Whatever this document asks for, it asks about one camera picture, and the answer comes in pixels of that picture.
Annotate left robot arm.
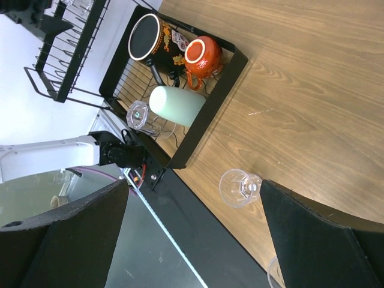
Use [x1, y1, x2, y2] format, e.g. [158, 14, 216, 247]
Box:
[1, 131, 145, 183]

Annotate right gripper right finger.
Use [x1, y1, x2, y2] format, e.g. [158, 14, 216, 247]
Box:
[260, 180, 383, 287]

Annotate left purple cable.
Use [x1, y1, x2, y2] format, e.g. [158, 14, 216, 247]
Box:
[74, 166, 115, 181]

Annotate black wire dish rack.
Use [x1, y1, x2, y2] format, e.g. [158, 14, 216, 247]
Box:
[25, 1, 248, 169]

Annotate clear plastic cup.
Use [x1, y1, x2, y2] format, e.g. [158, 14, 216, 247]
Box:
[61, 0, 94, 13]
[267, 256, 286, 288]
[218, 169, 262, 208]

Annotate black skull mug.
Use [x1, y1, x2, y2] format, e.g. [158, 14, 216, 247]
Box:
[128, 13, 190, 88]

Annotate clear faceted glass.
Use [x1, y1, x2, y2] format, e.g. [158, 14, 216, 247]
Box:
[126, 100, 176, 140]

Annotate small orange mug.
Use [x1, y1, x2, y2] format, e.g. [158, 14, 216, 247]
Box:
[185, 36, 224, 91]

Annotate pale green cup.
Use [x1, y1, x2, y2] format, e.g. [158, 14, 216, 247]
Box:
[149, 86, 206, 127]

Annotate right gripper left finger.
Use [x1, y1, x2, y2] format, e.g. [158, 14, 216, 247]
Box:
[1, 180, 129, 287]

